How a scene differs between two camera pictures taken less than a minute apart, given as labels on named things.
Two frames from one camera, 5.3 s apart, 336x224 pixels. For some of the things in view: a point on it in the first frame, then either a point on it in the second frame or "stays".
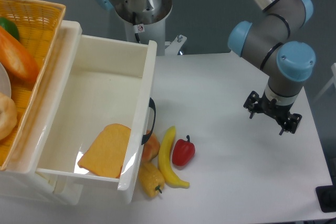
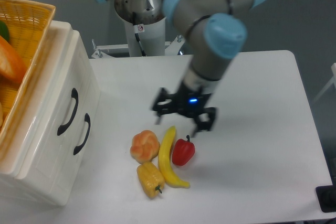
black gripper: (280, 113) to (191, 102)
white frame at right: (333, 81) stays
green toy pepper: (10, 27) to (4, 32)
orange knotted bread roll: (150, 149) stays
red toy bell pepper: (182, 152) stays
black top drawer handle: (146, 137) to (74, 94)
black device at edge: (326, 196) stays
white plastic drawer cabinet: (100, 82) to (56, 131)
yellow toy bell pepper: (151, 178) stays
